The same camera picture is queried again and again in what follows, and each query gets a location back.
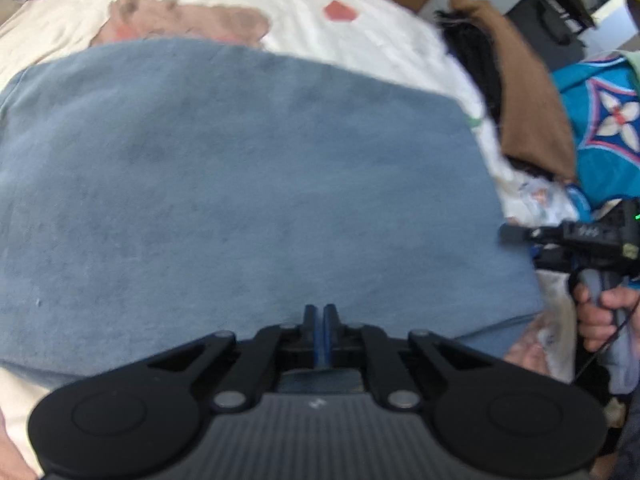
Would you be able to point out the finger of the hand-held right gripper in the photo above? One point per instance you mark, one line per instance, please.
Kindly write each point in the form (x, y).
(530, 234)
(552, 259)

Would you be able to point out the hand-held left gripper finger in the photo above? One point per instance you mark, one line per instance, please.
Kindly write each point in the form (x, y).
(316, 345)
(327, 345)

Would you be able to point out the light blue jeans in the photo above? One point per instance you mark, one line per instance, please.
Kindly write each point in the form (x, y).
(225, 185)

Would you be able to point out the person's right hand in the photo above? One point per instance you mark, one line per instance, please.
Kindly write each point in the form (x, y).
(595, 320)

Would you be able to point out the blue patterned blanket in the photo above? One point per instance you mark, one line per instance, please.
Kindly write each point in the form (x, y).
(600, 160)

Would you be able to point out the brown folded garment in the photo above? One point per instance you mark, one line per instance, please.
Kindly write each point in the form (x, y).
(530, 100)

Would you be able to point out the black folded garment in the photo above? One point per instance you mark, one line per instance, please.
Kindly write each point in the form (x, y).
(480, 60)

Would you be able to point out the black cabinet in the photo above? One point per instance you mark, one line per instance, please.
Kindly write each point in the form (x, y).
(550, 15)

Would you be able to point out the cream bear print bed sheet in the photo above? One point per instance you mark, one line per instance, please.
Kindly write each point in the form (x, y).
(300, 15)

